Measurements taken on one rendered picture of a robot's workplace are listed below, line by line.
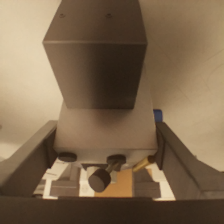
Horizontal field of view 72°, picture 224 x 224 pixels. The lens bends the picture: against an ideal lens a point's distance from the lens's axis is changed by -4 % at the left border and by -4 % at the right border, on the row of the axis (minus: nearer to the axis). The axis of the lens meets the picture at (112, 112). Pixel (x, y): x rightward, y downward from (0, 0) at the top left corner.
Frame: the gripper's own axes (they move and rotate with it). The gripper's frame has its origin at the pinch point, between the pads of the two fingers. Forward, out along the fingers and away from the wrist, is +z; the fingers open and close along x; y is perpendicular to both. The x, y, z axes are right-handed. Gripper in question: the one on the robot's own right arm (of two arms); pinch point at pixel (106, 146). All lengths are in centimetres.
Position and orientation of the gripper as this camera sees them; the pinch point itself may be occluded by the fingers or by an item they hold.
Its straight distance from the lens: 28.5
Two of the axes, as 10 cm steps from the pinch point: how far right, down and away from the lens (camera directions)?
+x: -10.0, -0.1, 0.0
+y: 0.1, -5.5, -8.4
